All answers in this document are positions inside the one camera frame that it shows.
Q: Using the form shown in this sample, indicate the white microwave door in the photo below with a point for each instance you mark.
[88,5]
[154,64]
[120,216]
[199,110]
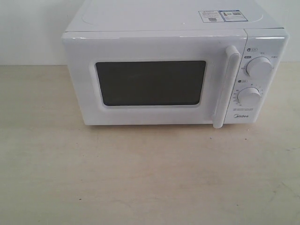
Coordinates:
[154,77]

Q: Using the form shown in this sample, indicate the white microwave oven body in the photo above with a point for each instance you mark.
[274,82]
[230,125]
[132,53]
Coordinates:
[265,37]

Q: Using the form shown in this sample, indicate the lower white control knob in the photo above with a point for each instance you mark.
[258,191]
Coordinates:
[249,96]

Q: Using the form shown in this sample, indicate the white control knob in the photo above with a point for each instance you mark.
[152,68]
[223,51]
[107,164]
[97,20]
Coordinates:
[249,96]
[259,67]

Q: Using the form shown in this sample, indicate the white label sticker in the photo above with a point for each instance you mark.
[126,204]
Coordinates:
[211,16]

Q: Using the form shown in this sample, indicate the upper white control knob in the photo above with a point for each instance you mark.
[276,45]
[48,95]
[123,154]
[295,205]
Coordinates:
[259,67]

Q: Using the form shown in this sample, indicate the blue label sticker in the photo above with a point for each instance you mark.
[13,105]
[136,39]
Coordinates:
[232,16]

